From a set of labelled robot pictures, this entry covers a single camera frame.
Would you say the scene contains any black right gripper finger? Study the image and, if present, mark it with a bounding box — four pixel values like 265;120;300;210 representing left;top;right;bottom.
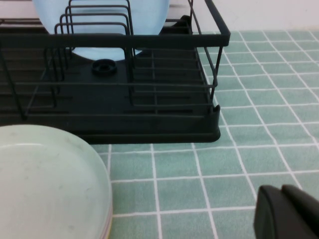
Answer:
254;184;319;239

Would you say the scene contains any light green round plate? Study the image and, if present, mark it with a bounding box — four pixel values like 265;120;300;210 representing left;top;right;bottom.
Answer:
0;124;113;239

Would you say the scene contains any pink round plate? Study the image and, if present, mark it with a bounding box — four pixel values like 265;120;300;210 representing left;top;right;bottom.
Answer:
106;201;114;235

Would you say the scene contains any light blue round plate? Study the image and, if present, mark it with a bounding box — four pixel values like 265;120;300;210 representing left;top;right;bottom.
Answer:
32;0;170;62

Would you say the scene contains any black plastic drip tray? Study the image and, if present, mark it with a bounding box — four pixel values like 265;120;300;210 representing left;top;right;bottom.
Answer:
0;14;222;144

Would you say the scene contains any black wire dish rack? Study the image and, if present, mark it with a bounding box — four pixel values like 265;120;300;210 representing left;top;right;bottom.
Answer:
0;0;231;120

